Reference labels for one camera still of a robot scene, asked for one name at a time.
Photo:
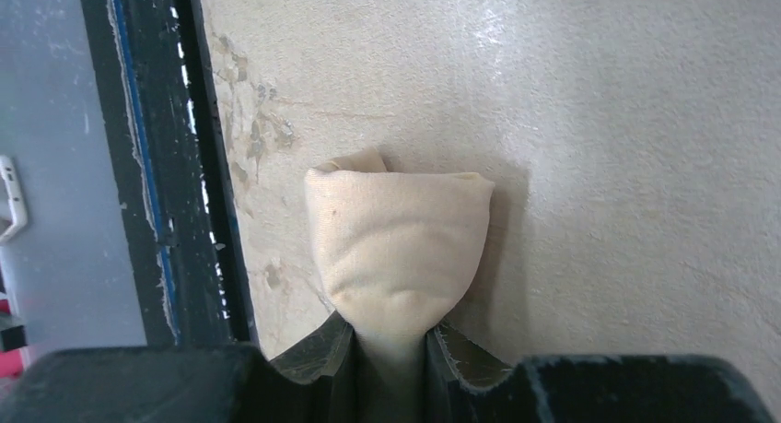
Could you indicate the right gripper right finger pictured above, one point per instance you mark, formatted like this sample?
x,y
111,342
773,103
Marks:
x,y
465,383

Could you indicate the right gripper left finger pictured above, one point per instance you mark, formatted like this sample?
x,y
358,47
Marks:
x,y
313,381

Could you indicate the white smartphone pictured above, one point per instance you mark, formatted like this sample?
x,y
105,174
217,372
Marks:
x,y
14,213

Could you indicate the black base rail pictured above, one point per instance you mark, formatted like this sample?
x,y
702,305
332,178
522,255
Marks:
x,y
169,162

